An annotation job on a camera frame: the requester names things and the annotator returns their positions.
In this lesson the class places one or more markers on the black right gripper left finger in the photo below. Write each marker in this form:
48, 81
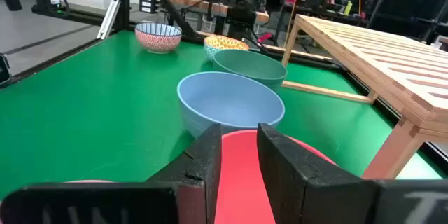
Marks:
105, 203

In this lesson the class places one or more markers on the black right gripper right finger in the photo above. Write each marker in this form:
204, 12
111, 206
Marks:
315, 196

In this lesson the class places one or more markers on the yellow bowl blue patterned outside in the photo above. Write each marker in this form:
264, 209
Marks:
224, 43

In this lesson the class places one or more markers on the large green bowl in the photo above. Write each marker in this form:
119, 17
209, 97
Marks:
250, 64

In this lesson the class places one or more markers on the large red bowl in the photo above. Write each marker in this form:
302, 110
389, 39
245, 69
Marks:
241, 182

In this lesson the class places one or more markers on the striped bowl red patterned outside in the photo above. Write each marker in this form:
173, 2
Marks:
157, 40

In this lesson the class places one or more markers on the large blue bowl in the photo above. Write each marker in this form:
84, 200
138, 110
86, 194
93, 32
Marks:
231, 99

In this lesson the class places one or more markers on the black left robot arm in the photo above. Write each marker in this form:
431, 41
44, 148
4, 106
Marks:
241, 22

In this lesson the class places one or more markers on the wooden slatted shelf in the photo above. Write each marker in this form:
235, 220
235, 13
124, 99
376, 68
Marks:
378, 63

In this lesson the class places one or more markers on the wooden background workbench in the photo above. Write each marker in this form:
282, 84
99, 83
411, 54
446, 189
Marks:
196, 3

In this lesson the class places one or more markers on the black box white labels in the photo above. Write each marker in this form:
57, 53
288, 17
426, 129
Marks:
146, 0

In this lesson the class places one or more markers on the yellow-green bottle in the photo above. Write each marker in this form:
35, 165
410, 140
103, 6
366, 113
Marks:
348, 8

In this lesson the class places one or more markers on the green table mat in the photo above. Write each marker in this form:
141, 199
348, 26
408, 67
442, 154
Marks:
87, 112

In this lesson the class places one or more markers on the black storage rack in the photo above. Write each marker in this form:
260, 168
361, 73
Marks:
406, 3

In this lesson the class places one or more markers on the silver aluminium bracket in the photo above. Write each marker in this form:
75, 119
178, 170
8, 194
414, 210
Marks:
108, 17

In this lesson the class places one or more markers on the small black table camera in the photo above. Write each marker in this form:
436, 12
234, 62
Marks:
4, 69

